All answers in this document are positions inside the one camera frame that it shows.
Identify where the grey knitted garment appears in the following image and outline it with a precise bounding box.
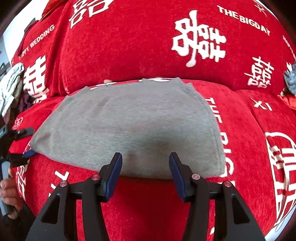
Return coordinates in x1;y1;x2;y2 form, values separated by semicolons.
30;78;225;179

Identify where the left hand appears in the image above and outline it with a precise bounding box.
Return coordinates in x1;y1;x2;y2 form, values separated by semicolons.
1;168;23;219

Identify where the dark plaid cloth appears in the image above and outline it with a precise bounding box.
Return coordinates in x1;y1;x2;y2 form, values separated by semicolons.
17;90;35;114

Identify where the light blue-white folded cloth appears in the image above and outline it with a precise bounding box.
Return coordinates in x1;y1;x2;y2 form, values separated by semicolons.
1;63;25;118

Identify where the red wedding blanket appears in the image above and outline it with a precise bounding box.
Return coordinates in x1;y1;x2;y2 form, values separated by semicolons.
11;1;295;240

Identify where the grey-blue fleece cloth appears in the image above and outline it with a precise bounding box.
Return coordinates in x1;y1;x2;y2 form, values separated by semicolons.
284;68;296;95

